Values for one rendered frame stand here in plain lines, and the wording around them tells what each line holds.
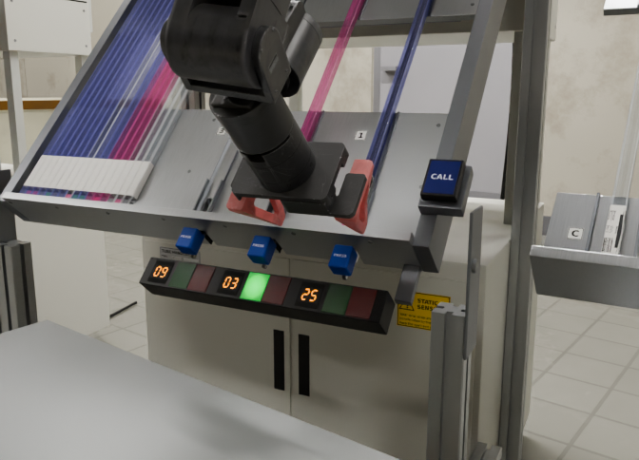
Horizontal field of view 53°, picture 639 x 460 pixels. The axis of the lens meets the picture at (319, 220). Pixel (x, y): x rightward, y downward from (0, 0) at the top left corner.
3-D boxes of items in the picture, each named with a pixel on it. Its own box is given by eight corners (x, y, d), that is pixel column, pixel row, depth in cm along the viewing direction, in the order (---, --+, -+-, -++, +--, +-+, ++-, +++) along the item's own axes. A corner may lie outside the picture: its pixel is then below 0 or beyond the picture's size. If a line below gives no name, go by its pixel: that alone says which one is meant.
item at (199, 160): (420, 252, 75) (415, 238, 73) (25, 207, 104) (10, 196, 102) (454, 125, 84) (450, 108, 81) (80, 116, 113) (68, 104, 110)
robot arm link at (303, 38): (152, 37, 48) (255, 50, 45) (216, -62, 53) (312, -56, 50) (206, 138, 58) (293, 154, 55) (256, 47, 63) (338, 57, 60)
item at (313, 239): (422, 272, 77) (409, 241, 71) (31, 222, 105) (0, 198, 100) (425, 262, 77) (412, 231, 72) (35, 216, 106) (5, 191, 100)
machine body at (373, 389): (468, 608, 113) (486, 265, 101) (154, 498, 144) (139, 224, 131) (528, 434, 170) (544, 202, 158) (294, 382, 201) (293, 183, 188)
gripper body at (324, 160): (261, 151, 66) (228, 102, 60) (352, 155, 62) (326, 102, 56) (238, 203, 63) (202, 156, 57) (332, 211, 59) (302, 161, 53)
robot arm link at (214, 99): (191, 107, 52) (249, 110, 50) (225, 47, 55) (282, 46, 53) (229, 160, 58) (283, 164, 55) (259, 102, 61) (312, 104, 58)
